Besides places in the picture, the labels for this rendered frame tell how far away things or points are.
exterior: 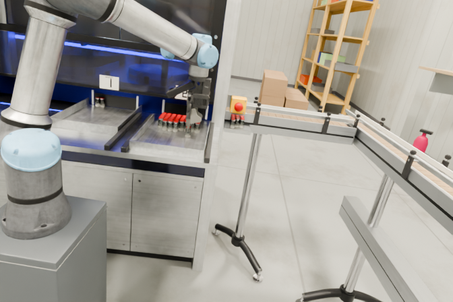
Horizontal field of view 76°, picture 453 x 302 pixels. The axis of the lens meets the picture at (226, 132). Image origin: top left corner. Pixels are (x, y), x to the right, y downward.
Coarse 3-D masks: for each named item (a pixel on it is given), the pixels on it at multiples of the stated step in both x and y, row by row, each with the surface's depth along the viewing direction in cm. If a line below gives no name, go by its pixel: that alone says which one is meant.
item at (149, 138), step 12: (144, 132) 118; (156, 132) 120; (168, 132) 122; (180, 132) 124; (204, 132) 128; (132, 144) 101; (144, 144) 101; (156, 144) 101; (168, 144) 110; (180, 144) 112; (192, 144) 113; (204, 144) 106; (192, 156) 102
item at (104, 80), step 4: (100, 76) 130; (104, 76) 130; (108, 76) 130; (112, 76) 130; (100, 80) 131; (104, 80) 131; (108, 80) 131; (112, 80) 131; (116, 80) 131; (100, 84) 131; (104, 84) 131; (108, 84) 131; (112, 84) 131; (116, 84) 131; (104, 88) 132; (108, 88) 132; (112, 88) 132; (116, 88) 132
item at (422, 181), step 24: (360, 120) 155; (384, 120) 152; (360, 144) 147; (384, 144) 132; (408, 144) 125; (384, 168) 124; (408, 168) 108; (432, 168) 102; (408, 192) 108; (432, 192) 96; (432, 216) 95
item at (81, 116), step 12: (72, 108) 126; (84, 108) 136; (96, 108) 138; (108, 108) 141; (60, 120) 110; (72, 120) 120; (84, 120) 121; (96, 120) 123; (108, 120) 125; (120, 120) 127; (96, 132) 111; (108, 132) 111
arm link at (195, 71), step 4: (192, 68) 108; (196, 68) 107; (200, 68) 107; (204, 68) 108; (192, 72) 108; (196, 72) 108; (200, 72) 108; (204, 72) 108; (192, 76) 109; (196, 76) 108; (200, 76) 108; (204, 76) 109
